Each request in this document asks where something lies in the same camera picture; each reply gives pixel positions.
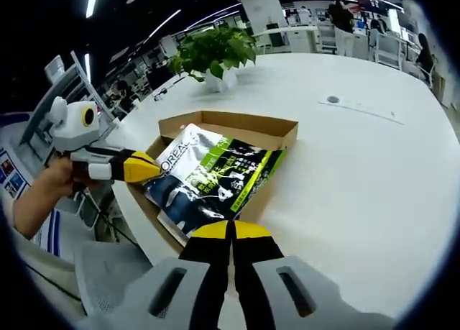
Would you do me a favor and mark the potted green plant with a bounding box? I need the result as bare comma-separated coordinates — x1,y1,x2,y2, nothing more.
166,27,259,93

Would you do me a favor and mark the white silver soft packet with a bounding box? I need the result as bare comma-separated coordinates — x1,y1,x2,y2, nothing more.
154,123,231,182

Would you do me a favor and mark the brown cardboard shoe box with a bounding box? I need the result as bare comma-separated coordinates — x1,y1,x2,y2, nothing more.
125,109,300,255

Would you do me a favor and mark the grey mesh office chair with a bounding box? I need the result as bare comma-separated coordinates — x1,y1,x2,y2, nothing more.
73,239,155,318

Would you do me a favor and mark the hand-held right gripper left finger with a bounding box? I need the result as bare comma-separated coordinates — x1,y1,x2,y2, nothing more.
77,221,231,330

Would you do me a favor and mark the blue wall poster board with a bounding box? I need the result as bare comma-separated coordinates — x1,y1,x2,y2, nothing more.
0,146,32,201

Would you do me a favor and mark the person's left hand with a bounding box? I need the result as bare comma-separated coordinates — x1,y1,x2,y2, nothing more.
45,157,96,198

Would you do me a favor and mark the black green soft packet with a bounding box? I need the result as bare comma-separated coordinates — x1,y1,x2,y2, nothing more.
142,137,288,239

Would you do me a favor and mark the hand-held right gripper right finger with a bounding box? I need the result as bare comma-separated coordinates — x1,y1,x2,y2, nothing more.
231,221,392,330

